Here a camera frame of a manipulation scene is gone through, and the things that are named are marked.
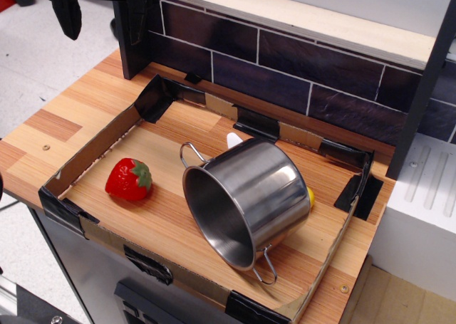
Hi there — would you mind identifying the stainless steel pot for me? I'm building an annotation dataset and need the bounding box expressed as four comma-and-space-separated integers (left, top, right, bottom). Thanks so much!
181, 138, 311, 271

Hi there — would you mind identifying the cardboard fence with black tape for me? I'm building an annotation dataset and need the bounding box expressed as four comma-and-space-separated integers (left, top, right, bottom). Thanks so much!
38, 76, 384, 323

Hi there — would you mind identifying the light wooden shelf board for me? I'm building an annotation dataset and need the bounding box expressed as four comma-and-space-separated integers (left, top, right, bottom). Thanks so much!
180, 0, 435, 69

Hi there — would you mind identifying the red toy strawberry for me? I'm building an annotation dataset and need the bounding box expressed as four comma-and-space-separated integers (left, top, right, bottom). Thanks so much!
105, 157, 152, 201

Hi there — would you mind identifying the white plastic piece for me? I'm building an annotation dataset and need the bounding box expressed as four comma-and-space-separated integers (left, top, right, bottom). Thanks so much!
227, 132, 243, 149

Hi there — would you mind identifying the yellow toy fruit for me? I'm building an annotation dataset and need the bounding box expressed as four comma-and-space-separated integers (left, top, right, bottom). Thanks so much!
307, 187, 315, 209

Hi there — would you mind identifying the black oven control panel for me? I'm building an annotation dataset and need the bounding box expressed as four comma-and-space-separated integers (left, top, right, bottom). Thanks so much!
113, 280, 190, 324

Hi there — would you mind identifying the white toy sink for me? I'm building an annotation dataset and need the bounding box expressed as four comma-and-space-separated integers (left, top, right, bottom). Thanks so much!
369, 134, 455, 300

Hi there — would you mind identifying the dark shelf post left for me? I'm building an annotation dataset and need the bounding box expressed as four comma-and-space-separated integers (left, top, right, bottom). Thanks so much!
113, 0, 160, 80

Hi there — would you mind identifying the dark shelf post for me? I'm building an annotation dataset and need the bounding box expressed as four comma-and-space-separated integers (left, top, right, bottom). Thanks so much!
113, 0, 160, 80
386, 0, 455, 180

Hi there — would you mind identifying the dark shelf post right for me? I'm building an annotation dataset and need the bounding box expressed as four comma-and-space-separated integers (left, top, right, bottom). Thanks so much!
386, 0, 455, 180

